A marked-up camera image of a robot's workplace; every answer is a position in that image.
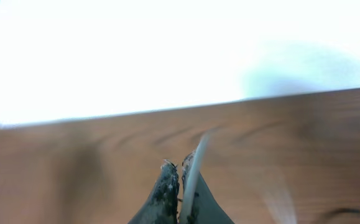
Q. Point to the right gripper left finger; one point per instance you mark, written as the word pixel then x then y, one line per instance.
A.
pixel 162 202

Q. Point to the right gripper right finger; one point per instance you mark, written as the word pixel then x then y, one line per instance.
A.
pixel 205 209

